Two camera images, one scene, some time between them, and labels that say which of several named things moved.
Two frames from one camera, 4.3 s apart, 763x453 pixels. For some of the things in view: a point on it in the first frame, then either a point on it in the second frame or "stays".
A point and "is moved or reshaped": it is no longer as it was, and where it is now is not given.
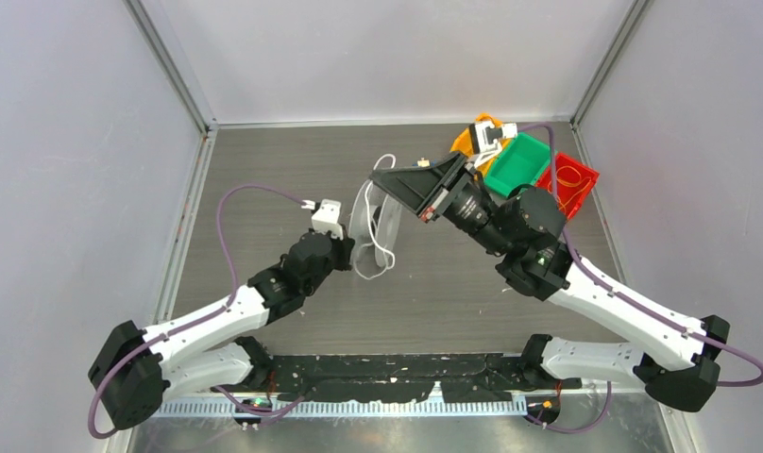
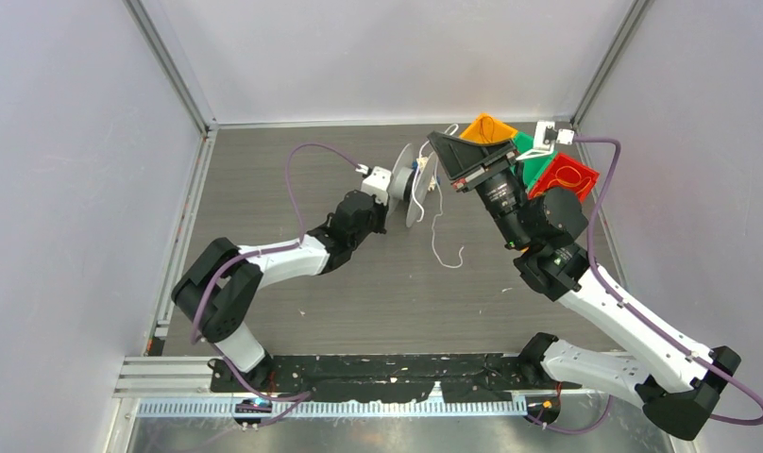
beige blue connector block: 425,162 stays
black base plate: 364,377 stays
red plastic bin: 574,182 stays
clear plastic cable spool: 377,228 is moved or reshaped
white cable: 373,235 -> 439,198
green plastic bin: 521,162 stays
